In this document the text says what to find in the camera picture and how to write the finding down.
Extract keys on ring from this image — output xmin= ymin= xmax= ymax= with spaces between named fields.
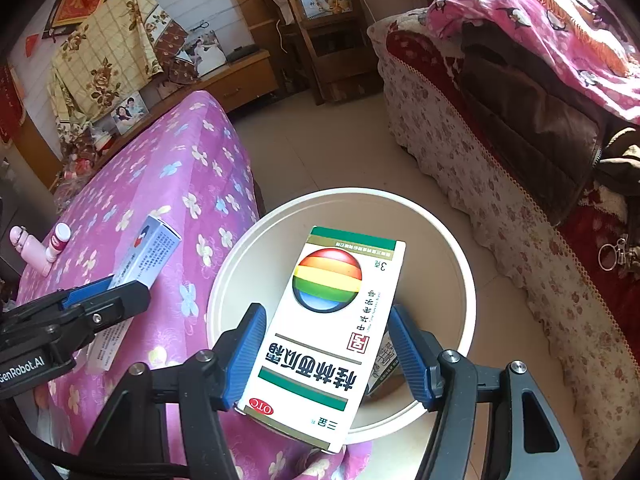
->
xmin=598 ymin=234 xmax=639 ymax=275

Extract white round trash bin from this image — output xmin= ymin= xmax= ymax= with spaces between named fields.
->
xmin=207 ymin=188 xmax=476 ymax=444

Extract white yogurt drink bottle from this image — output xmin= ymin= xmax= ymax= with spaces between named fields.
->
xmin=46 ymin=222 xmax=72 ymax=263

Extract pink cartoon blanket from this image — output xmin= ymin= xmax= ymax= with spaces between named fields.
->
xmin=423 ymin=0 xmax=639 ymax=125

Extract brown jacket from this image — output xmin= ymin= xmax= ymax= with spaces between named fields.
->
xmin=458 ymin=22 xmax=608 ymax=226

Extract framed family photo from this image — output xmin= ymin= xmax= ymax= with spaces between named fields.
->
xmin=111 ymin=91 xmax=149 ymax=136

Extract white green carton box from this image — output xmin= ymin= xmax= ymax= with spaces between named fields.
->
xmin=364 ymin=332 xmax=399 ymax=396

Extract blue white medicine box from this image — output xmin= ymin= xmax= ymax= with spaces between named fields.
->
xmin=87 ymin=214 xmax=181 ymax=374

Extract pink floral table cloth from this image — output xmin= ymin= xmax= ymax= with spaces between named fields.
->
xmin=14 ymin=90 xmax=374 ymax=480

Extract pink thermos bottle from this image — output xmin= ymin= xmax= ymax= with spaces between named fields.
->
xmin=9 ymin=226 xmax=52 ymax=276

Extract wooden sideboard shelf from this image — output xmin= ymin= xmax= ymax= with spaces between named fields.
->
xmin=49 ymin=49 xmax=280 ymax=191

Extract wooden chair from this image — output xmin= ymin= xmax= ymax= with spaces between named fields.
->
xmin=265 ymin=0 xmax=382 ymax=104

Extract white cat picture frame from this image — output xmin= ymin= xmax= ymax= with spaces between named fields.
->
xmin=183 ymin=32 xmax=227 ymax=77

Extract white rainbow medicine box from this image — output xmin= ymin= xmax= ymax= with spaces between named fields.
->
xmin=238 ymin=226 xmax=406 ymax=453

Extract yellow floral hanging cloth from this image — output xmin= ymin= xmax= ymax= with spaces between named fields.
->
xmin=46 ymin=0 xmax=189 ymax=146

